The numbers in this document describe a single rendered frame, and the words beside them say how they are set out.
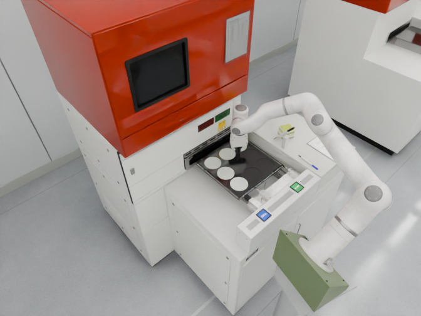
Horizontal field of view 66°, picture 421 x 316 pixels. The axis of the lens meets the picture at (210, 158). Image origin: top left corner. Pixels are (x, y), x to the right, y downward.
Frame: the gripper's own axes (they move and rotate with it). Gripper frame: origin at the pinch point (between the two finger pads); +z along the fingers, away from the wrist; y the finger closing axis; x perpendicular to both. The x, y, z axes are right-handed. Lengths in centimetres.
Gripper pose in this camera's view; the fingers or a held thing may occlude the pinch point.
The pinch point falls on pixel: (237, 150)
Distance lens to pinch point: 197.7
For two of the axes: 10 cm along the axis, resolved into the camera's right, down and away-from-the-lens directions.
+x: -1.7, -7.0, 6.9
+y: 9.9, -1.2, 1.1
